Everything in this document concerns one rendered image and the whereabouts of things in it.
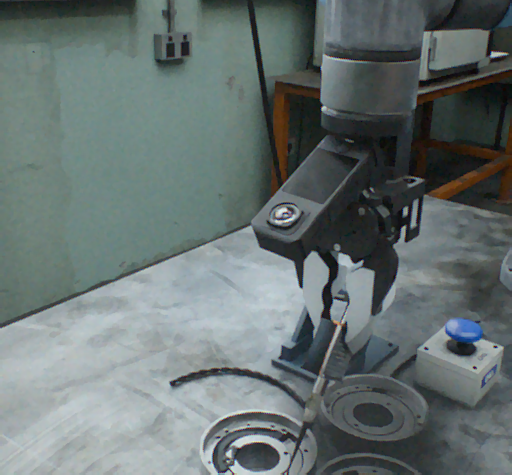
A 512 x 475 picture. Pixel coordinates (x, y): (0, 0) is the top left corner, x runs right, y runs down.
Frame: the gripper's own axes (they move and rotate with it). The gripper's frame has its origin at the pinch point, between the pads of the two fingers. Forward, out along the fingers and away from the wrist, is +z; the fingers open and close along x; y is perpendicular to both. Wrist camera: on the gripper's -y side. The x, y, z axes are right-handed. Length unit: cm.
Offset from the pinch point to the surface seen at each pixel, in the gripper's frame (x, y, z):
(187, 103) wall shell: 156, 141, 22
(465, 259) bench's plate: 9, 54, 13
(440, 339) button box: -1.6, 20.6, 8.8
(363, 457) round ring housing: -4.6, -1.6, 9.4
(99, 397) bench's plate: 24.0, -7.6, 13.3
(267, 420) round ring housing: 5.5, -2.2, 10.2
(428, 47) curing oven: 89, 206, 0
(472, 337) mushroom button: -5.6, 19.2, 6.3
